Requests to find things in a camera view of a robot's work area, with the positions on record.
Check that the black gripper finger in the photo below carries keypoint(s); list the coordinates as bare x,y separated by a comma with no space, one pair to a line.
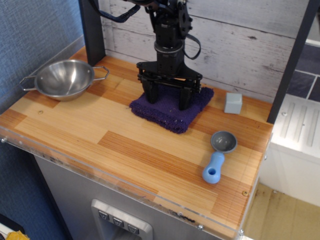
185,96
150,89

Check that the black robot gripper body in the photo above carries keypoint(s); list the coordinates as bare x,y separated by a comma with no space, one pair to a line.
170,69

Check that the purple terry cloth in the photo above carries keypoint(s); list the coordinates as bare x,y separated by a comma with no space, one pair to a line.
165,111

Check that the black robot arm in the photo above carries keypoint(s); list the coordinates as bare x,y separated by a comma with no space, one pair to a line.
171,24

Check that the grey cube block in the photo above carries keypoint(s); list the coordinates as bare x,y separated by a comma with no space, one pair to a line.
233,103

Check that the grey and blue scoop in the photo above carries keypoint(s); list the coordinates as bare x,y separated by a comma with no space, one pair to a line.
223,142

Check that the white ribbed appliance top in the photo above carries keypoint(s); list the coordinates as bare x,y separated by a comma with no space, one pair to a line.
292,159

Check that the silver cabinet with button panel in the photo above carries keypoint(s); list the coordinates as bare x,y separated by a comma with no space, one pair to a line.
98,206

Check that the clear acrylic table edge guard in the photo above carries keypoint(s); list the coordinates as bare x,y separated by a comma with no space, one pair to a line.
159,168

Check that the black and yellow object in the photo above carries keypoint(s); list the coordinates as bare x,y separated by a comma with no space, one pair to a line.
10,230

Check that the dark left frame post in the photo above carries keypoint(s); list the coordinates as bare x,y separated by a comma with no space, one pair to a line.
92,31

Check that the dark frame post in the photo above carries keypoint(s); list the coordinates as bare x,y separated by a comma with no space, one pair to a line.
303,32
92,31

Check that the stainless steel bowl with handles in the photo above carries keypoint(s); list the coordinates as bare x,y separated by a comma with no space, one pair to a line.
66,80

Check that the dark right frame post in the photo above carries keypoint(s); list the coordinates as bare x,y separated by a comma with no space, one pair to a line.
303,32

